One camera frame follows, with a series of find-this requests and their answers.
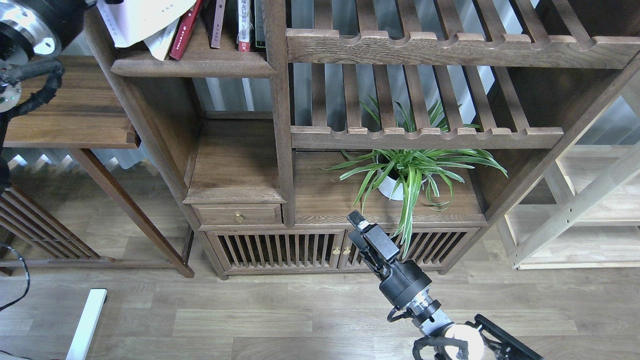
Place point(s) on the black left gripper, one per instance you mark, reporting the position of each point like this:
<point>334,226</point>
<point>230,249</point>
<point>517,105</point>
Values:
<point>40,27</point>

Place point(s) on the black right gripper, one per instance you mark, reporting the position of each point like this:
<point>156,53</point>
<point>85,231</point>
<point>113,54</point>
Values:
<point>401,282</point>

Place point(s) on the white lavender paperback book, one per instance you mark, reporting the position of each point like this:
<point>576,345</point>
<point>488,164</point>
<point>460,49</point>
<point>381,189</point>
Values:
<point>132,21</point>

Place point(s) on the yellow-green cover book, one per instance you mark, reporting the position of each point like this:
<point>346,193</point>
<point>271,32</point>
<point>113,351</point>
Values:
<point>161,42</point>

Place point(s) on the red paperback book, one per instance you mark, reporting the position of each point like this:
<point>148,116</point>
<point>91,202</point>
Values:
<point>184,31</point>

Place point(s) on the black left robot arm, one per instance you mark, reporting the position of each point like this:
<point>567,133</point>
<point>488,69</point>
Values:
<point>14,70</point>

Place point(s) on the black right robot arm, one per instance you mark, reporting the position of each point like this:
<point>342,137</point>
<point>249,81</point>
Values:
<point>455,341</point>

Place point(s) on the white plant pot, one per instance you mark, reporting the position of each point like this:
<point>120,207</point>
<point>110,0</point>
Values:
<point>391,187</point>

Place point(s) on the green spider plant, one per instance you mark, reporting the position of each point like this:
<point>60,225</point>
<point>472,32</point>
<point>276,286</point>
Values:
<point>415,171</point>

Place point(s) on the brass drawer knob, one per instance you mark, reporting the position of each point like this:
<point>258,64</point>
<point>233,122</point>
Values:
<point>239,217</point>

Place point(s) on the dark wooden bookshelf cabinet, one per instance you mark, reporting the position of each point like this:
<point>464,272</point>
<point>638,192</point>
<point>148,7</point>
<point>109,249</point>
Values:
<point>255,132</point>

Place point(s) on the white red upright book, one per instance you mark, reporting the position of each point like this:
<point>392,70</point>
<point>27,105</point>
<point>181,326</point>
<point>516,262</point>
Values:
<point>244,25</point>

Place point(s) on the dark upright book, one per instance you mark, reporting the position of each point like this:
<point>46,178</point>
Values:
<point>259,25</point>

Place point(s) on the dark slatted wooden rack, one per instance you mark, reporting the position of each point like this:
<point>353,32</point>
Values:
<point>62,221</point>

